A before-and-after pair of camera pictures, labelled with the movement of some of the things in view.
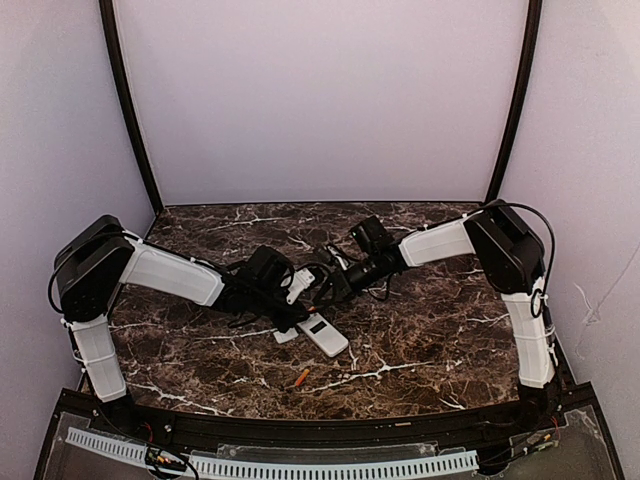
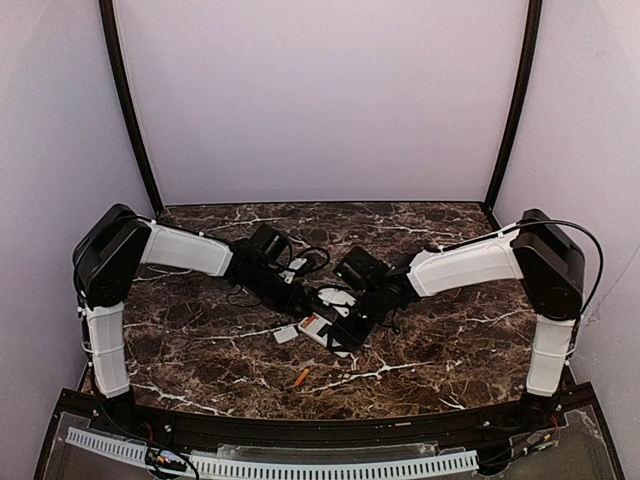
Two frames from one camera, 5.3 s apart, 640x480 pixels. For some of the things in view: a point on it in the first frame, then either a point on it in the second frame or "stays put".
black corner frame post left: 112,39 stays put
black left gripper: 288,317 -> 300,304
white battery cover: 281,337 stays put
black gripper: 343,261 -> 335,296
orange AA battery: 302,377 stays put
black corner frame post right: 535,9 stays put
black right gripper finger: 327,295 -> 334,339
